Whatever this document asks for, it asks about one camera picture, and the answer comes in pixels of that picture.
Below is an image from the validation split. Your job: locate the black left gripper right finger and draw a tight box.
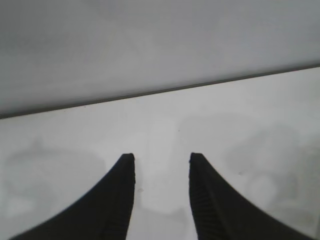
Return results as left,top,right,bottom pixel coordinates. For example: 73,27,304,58
188,151,314,240

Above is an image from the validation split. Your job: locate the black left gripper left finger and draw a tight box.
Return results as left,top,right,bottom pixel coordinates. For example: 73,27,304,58
7,152,136,240

